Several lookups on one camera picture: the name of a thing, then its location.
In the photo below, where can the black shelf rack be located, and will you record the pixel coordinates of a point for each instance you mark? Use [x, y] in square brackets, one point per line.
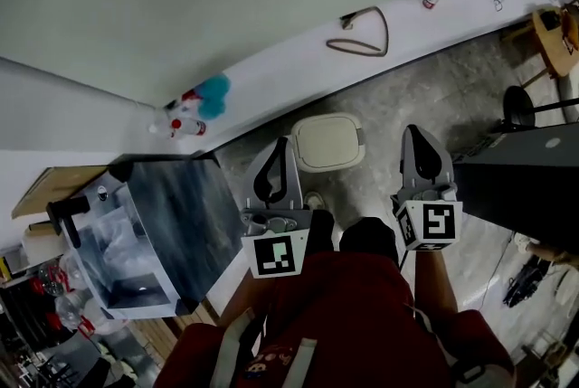
[22, 323]

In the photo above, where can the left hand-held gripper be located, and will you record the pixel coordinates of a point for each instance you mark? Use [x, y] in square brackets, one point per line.
[278, 257]

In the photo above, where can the person's leg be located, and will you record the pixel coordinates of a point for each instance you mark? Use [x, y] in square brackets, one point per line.
[368, 237]
[322, 228]

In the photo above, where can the person's left shoe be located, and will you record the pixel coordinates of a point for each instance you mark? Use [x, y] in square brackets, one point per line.
[313, 200]

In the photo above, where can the wooden slat platform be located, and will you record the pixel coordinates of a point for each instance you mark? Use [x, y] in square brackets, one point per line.
[158, 336]

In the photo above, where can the black L-shaped bracket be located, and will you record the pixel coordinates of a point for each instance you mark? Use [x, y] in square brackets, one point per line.
[68, 210]

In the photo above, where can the brown belt loop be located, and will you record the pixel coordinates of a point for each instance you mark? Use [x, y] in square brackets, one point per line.
[385, 33]

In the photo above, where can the clear bottle with red cap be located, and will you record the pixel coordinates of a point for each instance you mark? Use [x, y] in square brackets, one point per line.
[187, 127]
[187, 99]

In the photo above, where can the person's right forearm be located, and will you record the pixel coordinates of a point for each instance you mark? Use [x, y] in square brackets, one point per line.
[434, 282]

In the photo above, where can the wooden board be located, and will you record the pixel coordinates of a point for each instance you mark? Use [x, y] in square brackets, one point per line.
[54, 187]

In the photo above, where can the black round-base stand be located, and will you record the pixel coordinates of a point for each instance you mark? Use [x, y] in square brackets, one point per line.
[518, 106]

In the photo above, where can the person's left leg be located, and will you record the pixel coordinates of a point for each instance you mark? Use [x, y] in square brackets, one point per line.
[322, 228]

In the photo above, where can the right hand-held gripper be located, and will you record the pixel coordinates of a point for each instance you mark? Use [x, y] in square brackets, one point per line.
[436, 221]

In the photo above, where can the blue cloth with spray bottles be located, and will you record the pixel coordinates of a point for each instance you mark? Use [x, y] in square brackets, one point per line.
[215, 97]

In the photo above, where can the wooden stool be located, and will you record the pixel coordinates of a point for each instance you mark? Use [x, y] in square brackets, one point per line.
[556, 51]

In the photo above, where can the person's left forearm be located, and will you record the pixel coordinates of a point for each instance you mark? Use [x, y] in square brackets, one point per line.
[246, 300]

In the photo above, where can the white foam box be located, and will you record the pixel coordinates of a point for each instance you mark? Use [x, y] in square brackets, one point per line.
[43, 243]

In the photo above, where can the cream pedal trash bin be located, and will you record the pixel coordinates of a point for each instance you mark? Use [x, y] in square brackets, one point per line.
[328, 142]

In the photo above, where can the black cabinet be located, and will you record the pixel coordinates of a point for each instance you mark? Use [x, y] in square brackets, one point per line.
[520, 187]

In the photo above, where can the person's red shirt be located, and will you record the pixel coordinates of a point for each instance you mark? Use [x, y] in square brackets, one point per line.
[353, 314]

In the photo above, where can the person's right leg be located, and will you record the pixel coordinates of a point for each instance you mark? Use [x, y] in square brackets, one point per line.
[368, 237]

